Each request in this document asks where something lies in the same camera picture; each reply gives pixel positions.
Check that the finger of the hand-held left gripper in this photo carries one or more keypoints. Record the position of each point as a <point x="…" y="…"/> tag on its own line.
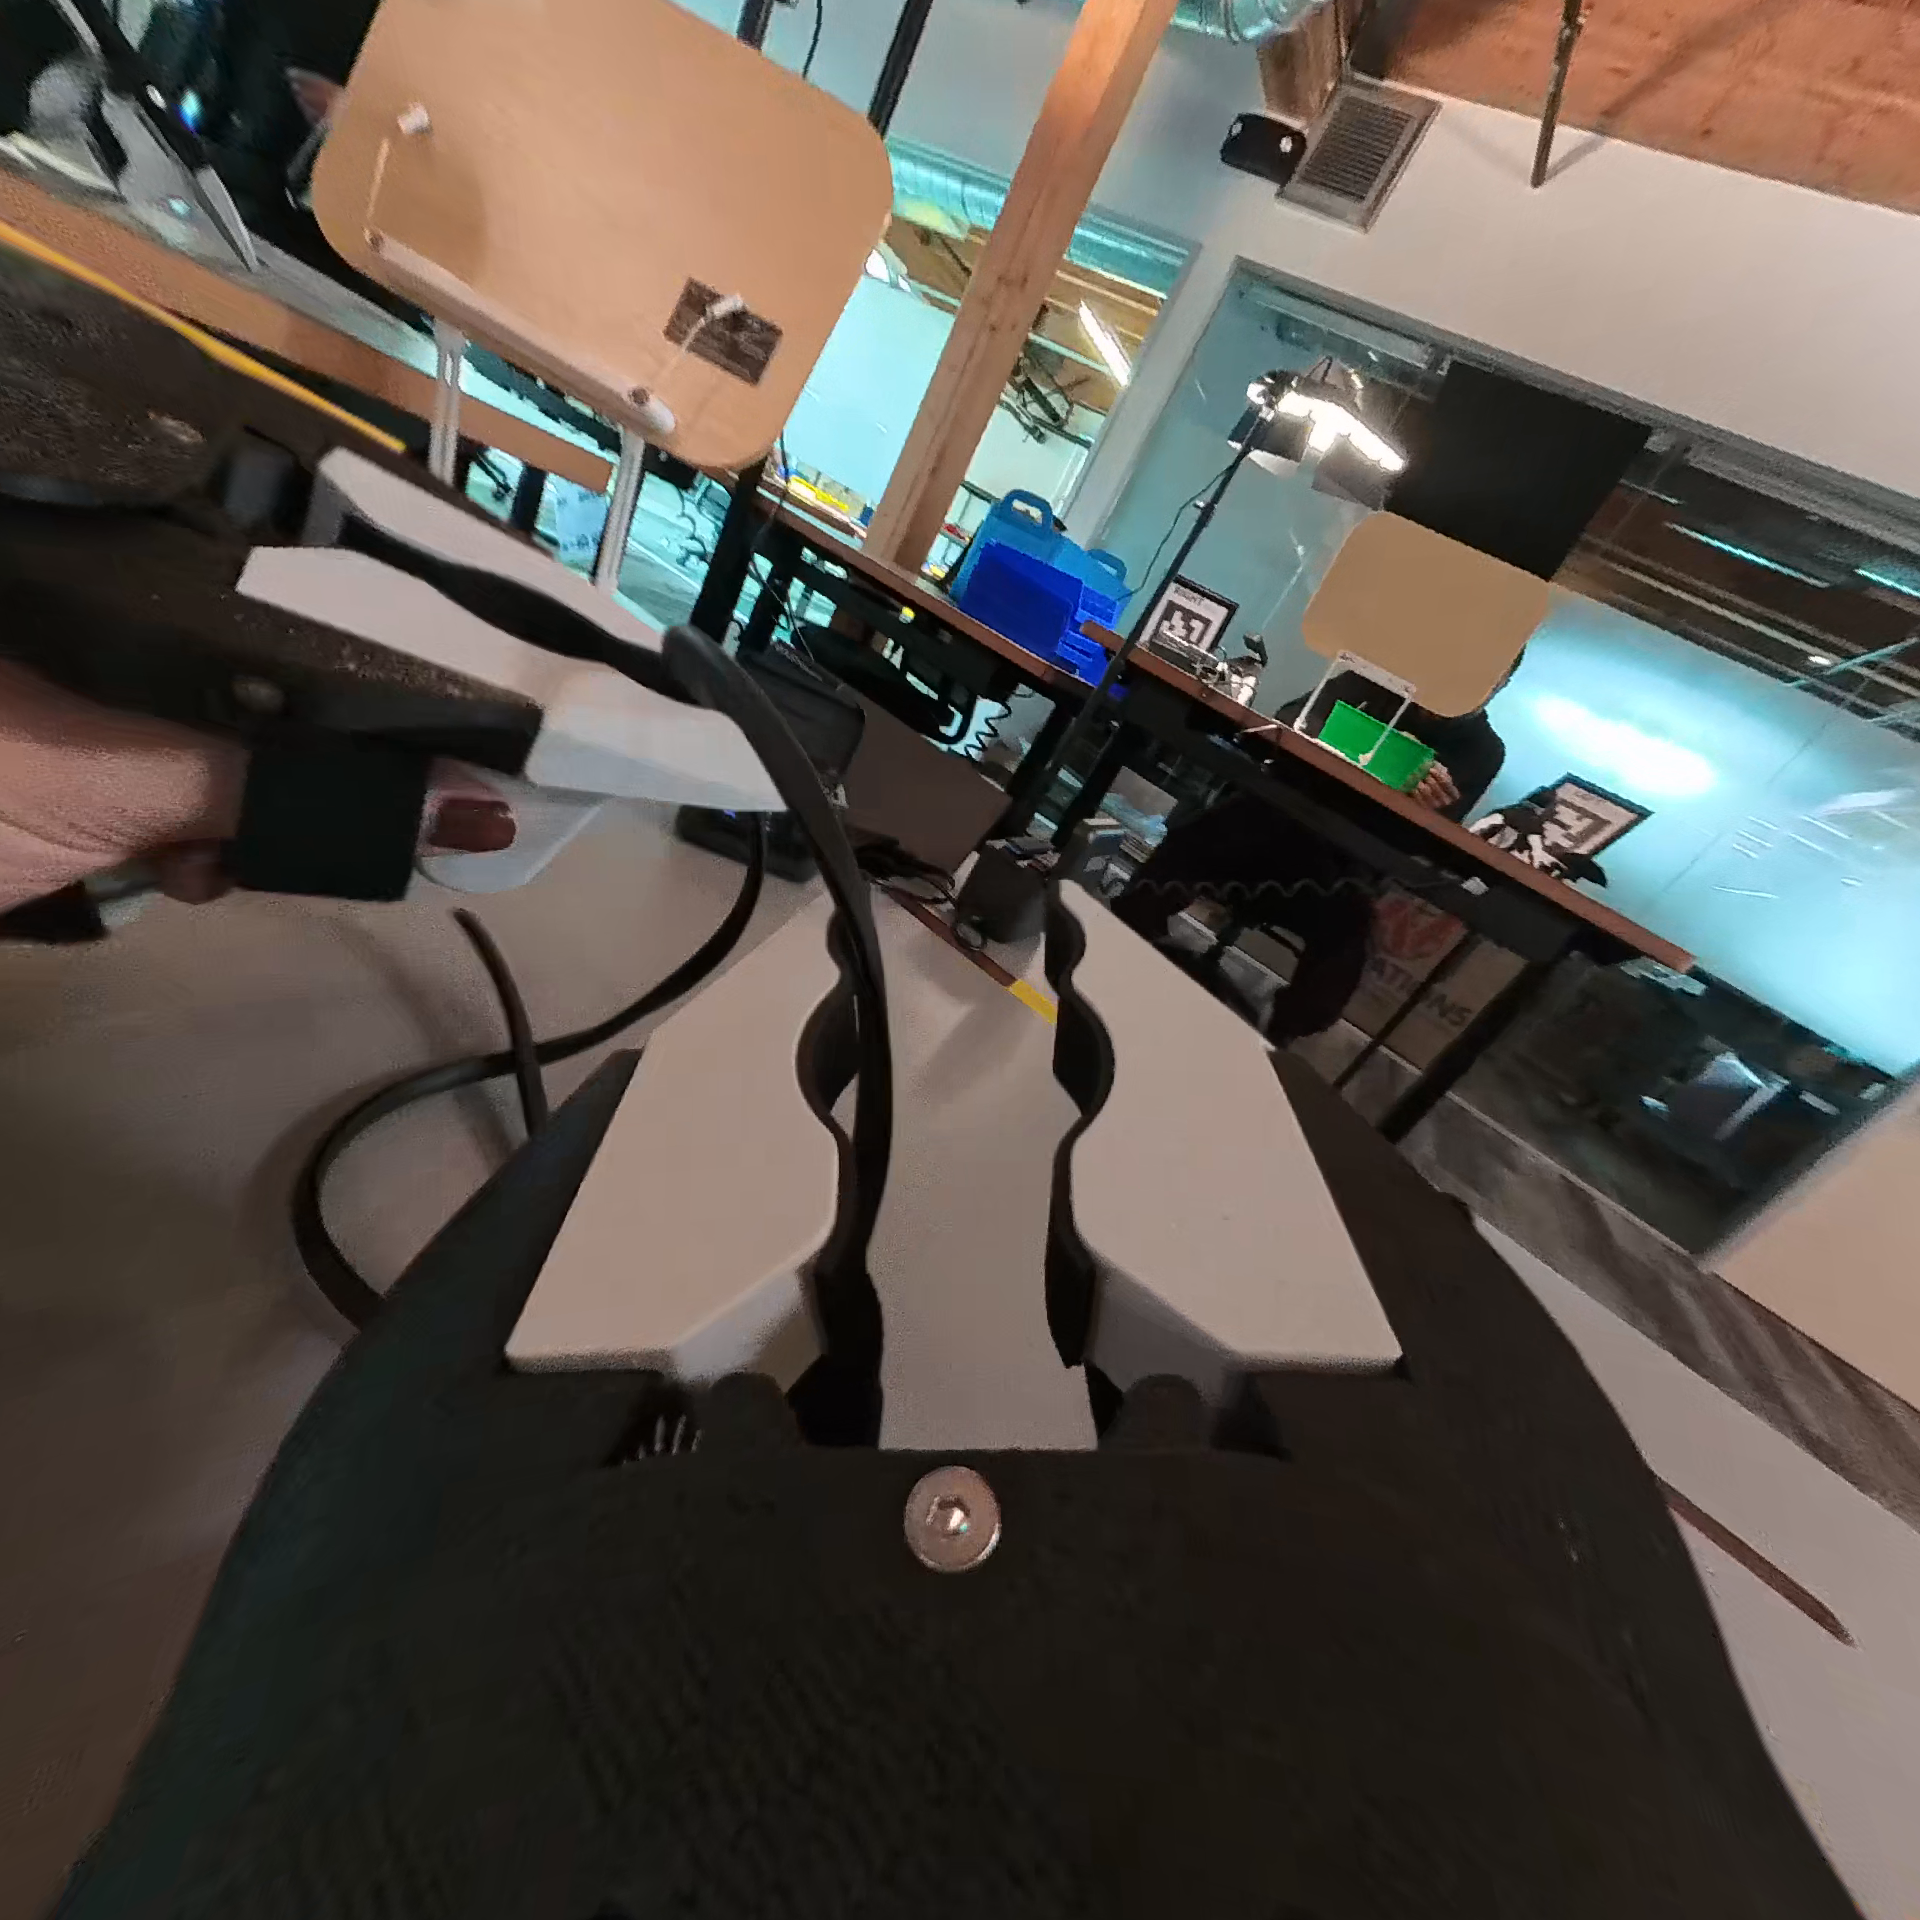
<point x="630" y="734"/>
<point x="355" y="495"/>

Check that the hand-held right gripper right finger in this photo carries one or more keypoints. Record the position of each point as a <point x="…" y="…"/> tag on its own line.
<point x="1228" y="1199"/>

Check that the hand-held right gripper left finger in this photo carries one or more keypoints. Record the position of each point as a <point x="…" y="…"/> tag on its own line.
<point x="673" y="1199"/>

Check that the person's left hand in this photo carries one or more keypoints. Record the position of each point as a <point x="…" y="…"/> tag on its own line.
<point x="89" y="795"/>

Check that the black portable power station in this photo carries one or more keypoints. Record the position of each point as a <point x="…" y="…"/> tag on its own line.
<point x="794" y="734"/>

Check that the yellow tape strip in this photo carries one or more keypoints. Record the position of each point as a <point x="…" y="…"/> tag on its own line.
<point x="1037" y="1003"/>

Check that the black battery charger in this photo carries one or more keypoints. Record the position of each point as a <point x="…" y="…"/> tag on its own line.
<point x="1012" y="893"/>

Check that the large wooden book stand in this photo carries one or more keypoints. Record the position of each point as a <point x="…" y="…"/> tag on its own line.
<point x="600" y="192"/>

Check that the blue plastic case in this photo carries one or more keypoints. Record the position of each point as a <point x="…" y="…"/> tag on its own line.
<point x="1037" y="580"/>

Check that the long wooden table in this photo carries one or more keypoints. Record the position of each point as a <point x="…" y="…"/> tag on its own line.
<point x="1576" y="909"/>

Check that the green plastic bin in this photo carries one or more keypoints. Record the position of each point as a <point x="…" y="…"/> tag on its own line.
<point x="1371" y="743"/>

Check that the framed tag sign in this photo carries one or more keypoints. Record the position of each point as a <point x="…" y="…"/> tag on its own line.
<point x="1576" y="823"/>
<point x="1194" y="619"/>

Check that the brown tape strip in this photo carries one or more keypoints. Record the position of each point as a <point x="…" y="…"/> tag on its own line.
<point x="1755" y="1558"/>

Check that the studio light on stand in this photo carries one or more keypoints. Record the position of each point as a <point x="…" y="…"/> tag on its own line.
<point x="1328" y="411"/>

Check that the metal air vent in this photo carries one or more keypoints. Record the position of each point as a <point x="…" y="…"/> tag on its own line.
<point x="1357" y="151"/>

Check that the black hanging rod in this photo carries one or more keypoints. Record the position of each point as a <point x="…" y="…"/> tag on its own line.
<point x="1557" y="89"/>

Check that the wooden post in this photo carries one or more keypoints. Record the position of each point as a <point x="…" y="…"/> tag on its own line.
<point x="1020" y="302"/>

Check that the black wall panel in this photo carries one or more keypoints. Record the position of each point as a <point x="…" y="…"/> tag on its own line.
<point x="1515" y="465"/>

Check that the black wall speaker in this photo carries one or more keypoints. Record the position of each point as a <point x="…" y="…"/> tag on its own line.
<point x="1262" y="140"/>

